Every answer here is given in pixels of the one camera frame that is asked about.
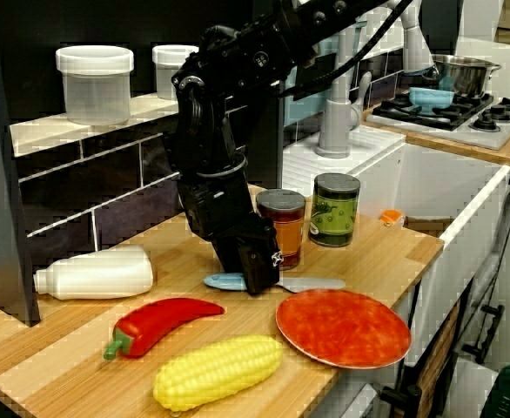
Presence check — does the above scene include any toy knife blue handle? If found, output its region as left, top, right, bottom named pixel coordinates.
left=203, top=272, right=346, bottom=294

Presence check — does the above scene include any brown beans toy can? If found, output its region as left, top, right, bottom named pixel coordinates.
left=255, top=188, right=307, bottom=272

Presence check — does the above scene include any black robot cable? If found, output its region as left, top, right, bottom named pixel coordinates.
left=276, top=0, right=415, bottom=98

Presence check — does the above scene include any clear container white lid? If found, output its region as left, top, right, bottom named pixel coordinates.
left=55, top=45, right=135, bottom=126
left=151, top=44, right=200, bottom=102

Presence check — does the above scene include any red toy chili pepper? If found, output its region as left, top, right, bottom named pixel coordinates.
left=103, top=297, right=226, bottom=361

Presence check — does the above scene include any grey toy stove top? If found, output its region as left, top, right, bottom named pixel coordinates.
left=363, top=93, right=510, bottom=152

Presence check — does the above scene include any teal plastic box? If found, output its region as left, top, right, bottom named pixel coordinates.
left=283, top=19, right=369, bottom=145

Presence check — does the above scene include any orange plastic bowl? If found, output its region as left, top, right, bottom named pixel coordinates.
left=379, top=209, right=406, bottom=227

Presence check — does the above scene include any teal toy bowl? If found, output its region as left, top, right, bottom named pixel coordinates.
left=408, top=85, right=457, bottom=117

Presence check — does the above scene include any white plastic bottle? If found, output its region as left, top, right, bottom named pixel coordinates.
left=32, top=244, right=157, bottom=301

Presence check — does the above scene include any beige wall ledge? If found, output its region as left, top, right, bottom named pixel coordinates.
left=9, top=91, right=182, bottom=158

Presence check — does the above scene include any black oven door handle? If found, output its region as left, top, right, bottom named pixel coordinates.
left=380, top=382, right=424, bottom=418

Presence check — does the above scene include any silver metal pot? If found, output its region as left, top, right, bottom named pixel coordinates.
left=428, top=54, right=502, bottom=98

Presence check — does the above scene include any grey toy faucet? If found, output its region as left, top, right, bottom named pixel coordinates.
left=314, top=0, right=439, bottom=160

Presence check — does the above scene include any green toy can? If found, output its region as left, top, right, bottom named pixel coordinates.
left=307, top=172, right=362, bottom=248

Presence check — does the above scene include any red orange plate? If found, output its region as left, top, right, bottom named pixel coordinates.
left=275, top=287, right=413, bottom=370

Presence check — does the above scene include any white toy sink unit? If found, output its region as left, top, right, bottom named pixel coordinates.
left=280, top=125, right=510, bottom=418

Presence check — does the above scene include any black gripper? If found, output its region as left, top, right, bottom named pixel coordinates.
left=177, top=172, right=281, bottom=298

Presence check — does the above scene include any yellow toy corn cob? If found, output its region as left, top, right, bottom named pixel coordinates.
left=152, top=334, right=285, bottom=412

